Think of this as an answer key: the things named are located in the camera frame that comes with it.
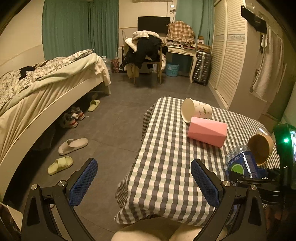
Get green phone device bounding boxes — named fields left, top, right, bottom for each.
left=273, top=123, right=295, bottom=190

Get dark ribbed suitcase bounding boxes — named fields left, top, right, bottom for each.
left=193, top=51, right=211, bottom=86

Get hanging white towel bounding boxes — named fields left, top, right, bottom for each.
left=252, top=26, right=284, bottom=103

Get green slipper near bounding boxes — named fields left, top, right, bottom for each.
left=47, top=156, right=73, bottom=176

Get wooden chair with clothes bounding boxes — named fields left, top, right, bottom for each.
left=121, top=30, right=168, bottom=82

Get clear water jug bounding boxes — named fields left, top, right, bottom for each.
left=102, top=56, right=112, bottom=75

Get green slipper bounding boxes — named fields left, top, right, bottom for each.
left=47, top=156, right=73, bottom=176
left=88, top=99, right=100, bottom=112

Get sneaker with red trim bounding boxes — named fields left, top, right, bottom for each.
left=59, top=113, right=78, bottom=128

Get black monitor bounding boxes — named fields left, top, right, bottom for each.
left=137, top=16, right=171, bottom=36

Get person's knees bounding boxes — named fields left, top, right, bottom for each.
left=111, top=216, right=228, bottom=241

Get white slipper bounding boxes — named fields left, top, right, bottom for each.
left=58, top=138, right=88, bottom=156

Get plaid cloth cover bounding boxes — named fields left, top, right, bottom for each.
left=166, top=21, right=195, bottom=45

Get brown paper cup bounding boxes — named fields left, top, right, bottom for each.
left=247, top=133, right=274, bottom=166

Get bed with beige bedding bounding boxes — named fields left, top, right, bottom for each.
left=1, top=50, right=111, bottom=199

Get checkered tablecloth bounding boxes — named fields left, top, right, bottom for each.
left=114, top=96, right=281, bottom=227

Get blue clear plastic cup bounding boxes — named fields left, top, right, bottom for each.
left=226, top=145, right=261, bottom=179

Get green curtain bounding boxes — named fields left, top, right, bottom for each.
left=175, top=0, right=214, bottom=46
left=42, top=1, right=119, bottom=60

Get green slipper far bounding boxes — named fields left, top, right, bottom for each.
left=88, top=99, right=100, bottom=112

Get clear glass cup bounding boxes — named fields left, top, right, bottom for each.
left=256, top=126, right=271, bottom=137

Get white louvered wardrobe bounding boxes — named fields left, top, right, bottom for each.
left=209, top=1, right=265, bottom=120

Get white desk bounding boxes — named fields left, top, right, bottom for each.
left=166, top=45, right=197, bottom=83

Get blue plastic basket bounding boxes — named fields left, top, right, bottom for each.
left=166, top=63, right=180, bottom=77

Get white floral paper cup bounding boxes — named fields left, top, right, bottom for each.
left=181, top=98, right=212, bottom=123

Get pink faceted cup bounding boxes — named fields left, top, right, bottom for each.
left=187, top=117, right=228, bottom=148

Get green curtain left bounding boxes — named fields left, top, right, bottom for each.
left=42, top=1, right=119, bottom=60

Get green curtain right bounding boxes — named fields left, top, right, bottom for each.
left=175, top=0, right=214, bottom=46

